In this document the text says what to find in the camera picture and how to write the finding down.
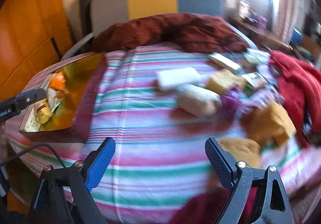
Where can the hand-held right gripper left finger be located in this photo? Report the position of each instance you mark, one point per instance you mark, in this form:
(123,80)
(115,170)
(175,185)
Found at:
(100,163)

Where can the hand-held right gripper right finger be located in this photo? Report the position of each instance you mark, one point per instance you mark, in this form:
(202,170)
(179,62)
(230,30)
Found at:
(218,161)

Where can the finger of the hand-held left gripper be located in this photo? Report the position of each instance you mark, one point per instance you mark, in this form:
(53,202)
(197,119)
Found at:
(30,99)

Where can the orange snack packet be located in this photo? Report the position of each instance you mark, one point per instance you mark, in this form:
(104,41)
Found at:
(57,83)

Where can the golden tray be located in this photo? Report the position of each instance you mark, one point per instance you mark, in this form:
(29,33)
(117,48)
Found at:
(77,83)

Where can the purple snack packet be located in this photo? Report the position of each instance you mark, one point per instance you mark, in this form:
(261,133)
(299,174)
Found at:
(230,104)

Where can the yellow label cracker packet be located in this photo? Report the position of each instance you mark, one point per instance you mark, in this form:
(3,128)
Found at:
(223,61)

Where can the yellow snack packet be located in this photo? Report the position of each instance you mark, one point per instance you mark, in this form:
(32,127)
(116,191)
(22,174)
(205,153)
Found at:
(43,112)

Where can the white box with text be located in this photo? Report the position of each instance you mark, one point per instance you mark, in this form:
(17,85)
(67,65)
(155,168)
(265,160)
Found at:
(30,123)

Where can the yellow sponge cake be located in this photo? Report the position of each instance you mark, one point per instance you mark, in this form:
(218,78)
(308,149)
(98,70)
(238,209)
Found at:
(220,81)
(243,150)
(270,123)

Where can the maroon cloth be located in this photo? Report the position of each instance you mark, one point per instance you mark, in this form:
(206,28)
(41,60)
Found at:
(200,211)

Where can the striped blanket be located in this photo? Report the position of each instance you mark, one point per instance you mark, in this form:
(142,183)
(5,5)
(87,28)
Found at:
(150,138)

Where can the cream knitted sock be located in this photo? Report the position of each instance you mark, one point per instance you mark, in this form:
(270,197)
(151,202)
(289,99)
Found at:
(198,101)

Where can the wooden wardrobe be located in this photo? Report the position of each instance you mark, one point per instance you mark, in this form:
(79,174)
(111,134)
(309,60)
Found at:
(30,25)

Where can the green edged cracker packet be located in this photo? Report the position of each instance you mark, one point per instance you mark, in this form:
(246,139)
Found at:
(252,82)

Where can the small yellow box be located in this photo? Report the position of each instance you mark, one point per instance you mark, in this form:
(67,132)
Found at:
(250,58)

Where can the red sweater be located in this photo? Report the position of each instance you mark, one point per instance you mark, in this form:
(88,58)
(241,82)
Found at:
(296,83)

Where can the wooden desk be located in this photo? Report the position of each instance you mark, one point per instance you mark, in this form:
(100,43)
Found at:
(265,35)

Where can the dark red jacket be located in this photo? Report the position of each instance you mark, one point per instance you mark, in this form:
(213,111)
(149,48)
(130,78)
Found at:
(175,30)

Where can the small purple box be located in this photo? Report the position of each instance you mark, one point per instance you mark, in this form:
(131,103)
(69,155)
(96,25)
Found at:
(260,20)

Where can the blue container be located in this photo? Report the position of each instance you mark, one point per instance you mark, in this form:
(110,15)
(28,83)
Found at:
(297,34)

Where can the white carton on desk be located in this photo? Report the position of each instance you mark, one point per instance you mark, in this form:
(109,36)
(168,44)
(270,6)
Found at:
(242,7)

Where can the grey yellow blue armchair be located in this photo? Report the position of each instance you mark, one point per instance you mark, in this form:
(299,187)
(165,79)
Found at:
(150,0)

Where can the patterned curtain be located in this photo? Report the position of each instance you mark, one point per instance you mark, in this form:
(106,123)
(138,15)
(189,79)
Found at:
(288,0)

